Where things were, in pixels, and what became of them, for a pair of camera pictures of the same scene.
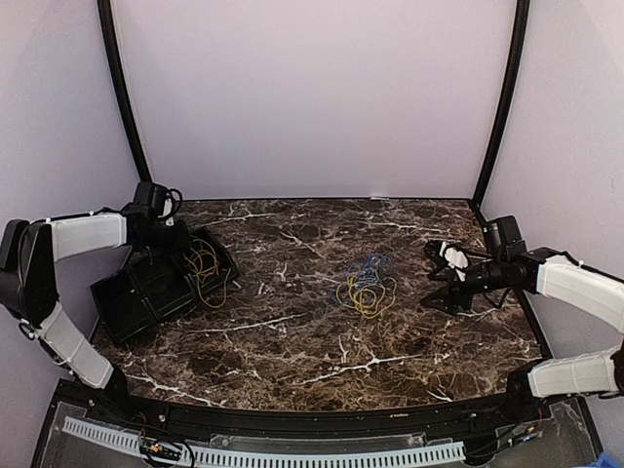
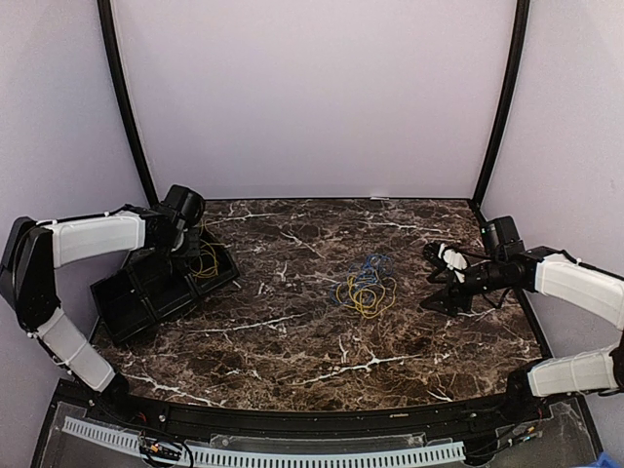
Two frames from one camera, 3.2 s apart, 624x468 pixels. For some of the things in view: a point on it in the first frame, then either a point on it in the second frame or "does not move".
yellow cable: (370, 297) does not move
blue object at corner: (604, 460) does not move
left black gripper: (182, 240) to (194, 246)
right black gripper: (450, 294) does not move
